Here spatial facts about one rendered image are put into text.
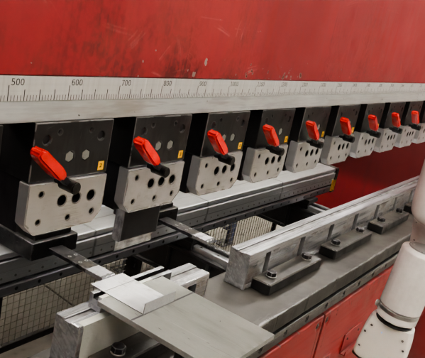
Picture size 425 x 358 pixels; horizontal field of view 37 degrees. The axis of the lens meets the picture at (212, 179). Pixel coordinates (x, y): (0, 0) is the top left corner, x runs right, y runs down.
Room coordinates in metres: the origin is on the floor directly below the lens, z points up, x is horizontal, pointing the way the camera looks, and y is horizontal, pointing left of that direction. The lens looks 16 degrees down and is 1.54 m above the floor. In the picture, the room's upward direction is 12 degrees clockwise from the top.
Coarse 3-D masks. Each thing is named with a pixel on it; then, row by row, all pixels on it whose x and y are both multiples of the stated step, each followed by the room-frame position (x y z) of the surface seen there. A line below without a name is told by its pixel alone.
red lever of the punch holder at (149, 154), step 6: (138, 138) 0.95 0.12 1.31; (138, 144) 0.94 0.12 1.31; (144, 144) 0.94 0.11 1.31; (150, 144) 0.96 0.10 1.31; (138, 150) 0.95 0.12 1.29; (144, 150) 0.95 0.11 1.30; (150, 150) 0.95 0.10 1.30; (144, 156) 0.96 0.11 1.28; (150, 156) 0.96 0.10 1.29; (156, 156) 0.97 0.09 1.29; (150, 162) 0.97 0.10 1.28; (156, 162) 0.97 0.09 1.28; (150, 168) 1.00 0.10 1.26; (156, 168) 0.99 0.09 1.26; (162, 168) 0.99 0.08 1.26; (168, 168) 0.99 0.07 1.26; (156, 174) 1.00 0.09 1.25; (162, 174) 0.99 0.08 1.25; (168, 174) 1.00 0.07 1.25
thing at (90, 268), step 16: (0, 224) 1.18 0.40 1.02; (0, 240) 1.17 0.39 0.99; (16, 240) 1.14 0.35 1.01; (32, 240) 1.14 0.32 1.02; (48, 240) 1.15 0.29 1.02; (64, 240) 1.19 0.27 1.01; (32, 256) 1.12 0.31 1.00; (64, 256) 1.13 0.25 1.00; (80, 256) 1.15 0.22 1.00; (96, 272) 1.09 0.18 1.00; (112, 272) 1.11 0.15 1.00
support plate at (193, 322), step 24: (168, 288) 1.10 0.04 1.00; (120, 312) 0.97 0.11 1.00; (168, 312) 1.01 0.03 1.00; (192, 312) 1.03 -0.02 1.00; (216, 312) 1.05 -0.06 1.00; (168, 336) 0.93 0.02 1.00; (192, 336) 0.95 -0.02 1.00; (216, 336) 0.96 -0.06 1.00; (240, 336) 0.98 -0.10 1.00; (264, 336) 1.00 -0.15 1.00
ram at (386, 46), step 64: (0, 0) 0.74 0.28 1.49; (64, 0) 0.82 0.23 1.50; (128, 0) 0.93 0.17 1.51; (192, 0) 1.05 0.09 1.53; (256, 0) 1.22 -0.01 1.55; (320, 0) 1.44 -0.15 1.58; (384, 0) 1.75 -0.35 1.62; (0, 64) 0.75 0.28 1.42; (64, 64) 0.84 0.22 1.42; (128, 64) 0.94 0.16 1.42; (192, 64) 1.08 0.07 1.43; (256, 64) 1.26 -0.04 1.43; (320, 64) 1.50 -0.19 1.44; (384, 64) 1.87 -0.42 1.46
